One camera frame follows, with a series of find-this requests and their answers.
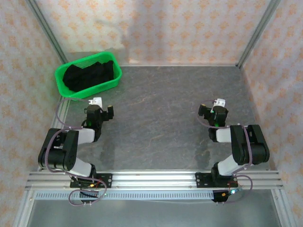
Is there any aluminium frame post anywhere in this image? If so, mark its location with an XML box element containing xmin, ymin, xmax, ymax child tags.
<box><xmin>25</xmin><ymin>0</ymin><xmax>70</xmax><ymax>64</ymax></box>
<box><xmin>236</xmin><ymin>0</ymin><xmax>282</xmax><ymax>69</ymax></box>

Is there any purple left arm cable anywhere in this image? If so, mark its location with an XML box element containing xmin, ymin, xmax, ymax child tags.
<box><xmin>45</xmin><ymin>97</ymin><xmax>107</xmax><ymax>207</ymax></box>

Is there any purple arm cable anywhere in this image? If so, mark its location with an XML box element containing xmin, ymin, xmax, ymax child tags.
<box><xmin>45</xmin><ymin>97</ymin><xmax>107</xmax><ymax>207</ymax></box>
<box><xmin>197</xmin><ymin>99</ymin><xmax>253</xmax><ymax>204</ymax></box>

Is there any grey slotted cable duct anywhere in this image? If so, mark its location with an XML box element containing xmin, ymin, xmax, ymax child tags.
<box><xmin>34</xmin><ymin>191</ymin><xmax>215</xmax><ymax>201</ymax></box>

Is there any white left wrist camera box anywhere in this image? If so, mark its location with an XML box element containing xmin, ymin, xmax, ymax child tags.
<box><xmin>88</xmin><ymin>96</ymin><xmax>103</xmax><ymax>107</ymax></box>

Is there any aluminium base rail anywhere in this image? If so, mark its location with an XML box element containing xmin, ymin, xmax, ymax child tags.
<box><xmin>26</xmin><ymin>170</ymin><xmax>284</xmax><ymax>190</ymax></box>

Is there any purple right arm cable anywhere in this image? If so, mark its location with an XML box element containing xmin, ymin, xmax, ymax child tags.
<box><xmin>197</xmin><ymin>99</ymin><xmax>253</xmax><ymax>204</ymax></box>

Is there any green plastic basket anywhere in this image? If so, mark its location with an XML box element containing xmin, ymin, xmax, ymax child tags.
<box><xmin>54</xmin><ymin>51</ymin><xmax>123</xmax><ymax>101</ymax></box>

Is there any black t-shirt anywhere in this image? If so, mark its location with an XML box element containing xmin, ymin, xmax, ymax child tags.
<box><xmin>62</xmin><ymin>60</ymin><xmax>115</xmax><ymax>92</ymax></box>

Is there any small controller board with wires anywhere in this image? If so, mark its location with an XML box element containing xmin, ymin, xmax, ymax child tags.
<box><xmin>212</xmin><ymin>185</ymin><xmax>244</xmax><ymax>204</ymax></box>
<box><xmin>79</xmin><ymin>182</ymin><xmax>106</xmax><ymax>204</ymax></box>

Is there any aluminium lower frame rail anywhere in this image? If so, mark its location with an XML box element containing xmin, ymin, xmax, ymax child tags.
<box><xmin>271</xmin><ymin>189</ymin><xmax>293</xmax><ymax>227</ymax></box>
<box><xmin>13</xmin><ymin>190</ymin><xmax>36</xmax><ymax>227</ymax></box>

